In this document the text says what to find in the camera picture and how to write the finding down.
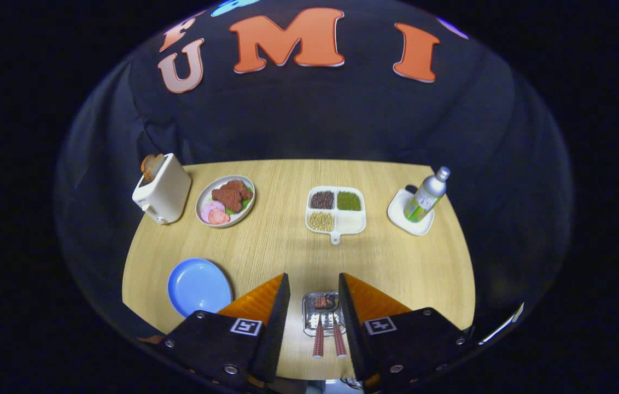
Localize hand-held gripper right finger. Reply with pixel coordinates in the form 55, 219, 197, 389
338, 273, 471, 392

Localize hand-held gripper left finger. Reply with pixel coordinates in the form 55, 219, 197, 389
156, 273, 291, 392

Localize fork with red checked handle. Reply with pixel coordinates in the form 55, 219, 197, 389
326, 311, 348, 359

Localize spoon with red checked handle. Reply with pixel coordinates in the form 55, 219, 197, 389
312, 294, 338, 360

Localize blue plate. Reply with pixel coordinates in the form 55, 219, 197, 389
167, 258, 233, 318

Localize white divided dish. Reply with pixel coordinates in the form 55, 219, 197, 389
305, 186, 367, 245

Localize heap of yellow soybeans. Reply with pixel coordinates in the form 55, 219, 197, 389
308, 212, 335, 232

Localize white coaster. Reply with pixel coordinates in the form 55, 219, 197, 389
387, 189, 435, 237

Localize heap of green beans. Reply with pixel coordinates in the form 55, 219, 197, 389
337, 191, 362, 211

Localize green lettuce leaf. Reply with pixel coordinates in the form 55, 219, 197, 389
225, 186, 254, 215

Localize pink ham slices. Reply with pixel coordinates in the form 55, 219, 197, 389
201, 200, 231, 225

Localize heap of dark beans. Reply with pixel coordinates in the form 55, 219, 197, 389
310, 190, 335, 210

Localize brown steak piece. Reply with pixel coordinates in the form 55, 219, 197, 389
211, 180, 253, 214

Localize metal bottle with green label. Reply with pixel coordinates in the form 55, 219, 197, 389
404, 166, 451, 223

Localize beige food plate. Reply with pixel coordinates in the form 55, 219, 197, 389
195, 175, 256, 229

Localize white toaster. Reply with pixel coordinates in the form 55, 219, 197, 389
132, 153, 192, 225

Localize metal wire basket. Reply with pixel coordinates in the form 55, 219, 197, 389
302, 291, 346, 338

